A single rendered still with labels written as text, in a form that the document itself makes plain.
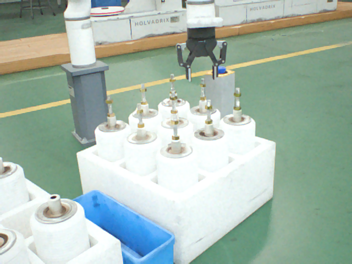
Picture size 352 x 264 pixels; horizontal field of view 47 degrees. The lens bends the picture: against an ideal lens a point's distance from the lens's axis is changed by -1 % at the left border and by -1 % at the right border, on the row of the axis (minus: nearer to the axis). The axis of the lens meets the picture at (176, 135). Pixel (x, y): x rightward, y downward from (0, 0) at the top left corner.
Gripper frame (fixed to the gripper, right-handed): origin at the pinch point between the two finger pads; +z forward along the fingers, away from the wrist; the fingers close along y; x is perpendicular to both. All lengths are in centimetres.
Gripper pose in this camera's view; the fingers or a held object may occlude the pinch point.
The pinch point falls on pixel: (202, 75)
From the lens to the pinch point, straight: 112.9
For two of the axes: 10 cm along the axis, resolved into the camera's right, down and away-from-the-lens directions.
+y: -9.9, 0.9, -0.8
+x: 1.1, 4.0, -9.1
